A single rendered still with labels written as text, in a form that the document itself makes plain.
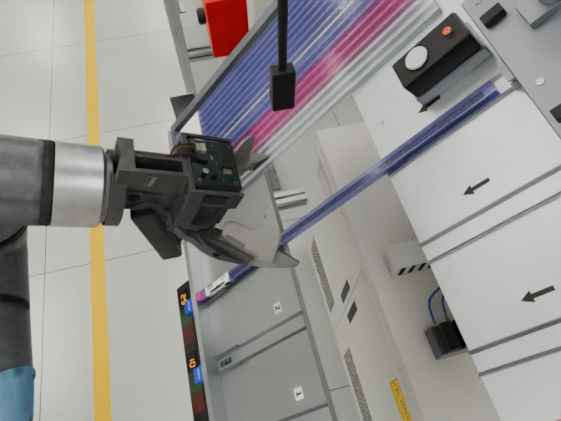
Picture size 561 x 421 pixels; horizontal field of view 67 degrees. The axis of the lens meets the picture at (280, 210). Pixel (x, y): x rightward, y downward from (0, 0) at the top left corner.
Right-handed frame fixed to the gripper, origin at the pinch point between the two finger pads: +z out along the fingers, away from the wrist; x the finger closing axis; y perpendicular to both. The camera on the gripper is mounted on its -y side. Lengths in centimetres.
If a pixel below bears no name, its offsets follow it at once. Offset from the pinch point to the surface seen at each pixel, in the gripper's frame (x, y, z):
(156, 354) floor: 12, -102, 11
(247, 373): -13.9, -20.1, 1.3
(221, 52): 68, -27, 15
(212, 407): -16.5, -25.7, -2.3
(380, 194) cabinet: 17.6, -17.1, 38.7
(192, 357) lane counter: -7.1, -34.0, -1.3
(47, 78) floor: 148, -119, -22
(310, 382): -18.1, -9.4, 4.1
